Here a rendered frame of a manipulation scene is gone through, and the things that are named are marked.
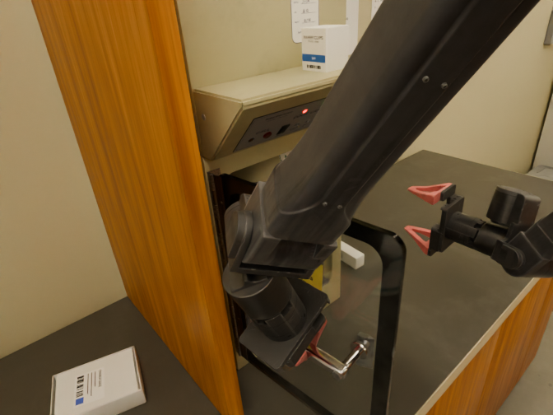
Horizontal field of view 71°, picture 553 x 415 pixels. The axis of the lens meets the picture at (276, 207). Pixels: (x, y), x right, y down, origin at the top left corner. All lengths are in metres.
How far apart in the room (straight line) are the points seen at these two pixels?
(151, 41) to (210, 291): 0.33
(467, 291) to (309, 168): 0.87
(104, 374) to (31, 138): 0.50
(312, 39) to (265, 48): 0.07
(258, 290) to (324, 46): 0.37
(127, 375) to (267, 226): 0.63
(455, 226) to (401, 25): 0.61
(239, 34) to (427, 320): 0.73
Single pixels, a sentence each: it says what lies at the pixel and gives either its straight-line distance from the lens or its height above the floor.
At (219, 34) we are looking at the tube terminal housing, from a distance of 0.58.
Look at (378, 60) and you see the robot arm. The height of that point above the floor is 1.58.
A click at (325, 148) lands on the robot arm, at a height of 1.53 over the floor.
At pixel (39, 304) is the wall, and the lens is 1.10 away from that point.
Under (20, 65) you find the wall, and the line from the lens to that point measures 0.93.
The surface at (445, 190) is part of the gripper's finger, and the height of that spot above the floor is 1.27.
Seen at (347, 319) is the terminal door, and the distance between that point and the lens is 0.53.
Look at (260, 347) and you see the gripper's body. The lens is 0.47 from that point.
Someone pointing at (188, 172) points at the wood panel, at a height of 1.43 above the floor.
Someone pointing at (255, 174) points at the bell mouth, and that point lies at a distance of 0.71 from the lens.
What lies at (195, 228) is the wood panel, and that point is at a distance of 0.51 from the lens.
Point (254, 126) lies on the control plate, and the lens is 0.53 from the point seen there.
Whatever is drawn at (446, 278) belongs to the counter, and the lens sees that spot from 1.12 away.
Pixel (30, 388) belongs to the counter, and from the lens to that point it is 1.01.
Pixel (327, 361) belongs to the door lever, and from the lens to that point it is 0.53.
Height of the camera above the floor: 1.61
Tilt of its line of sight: 29 degrees down
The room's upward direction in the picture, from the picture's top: 4 degrees counter-clockwise
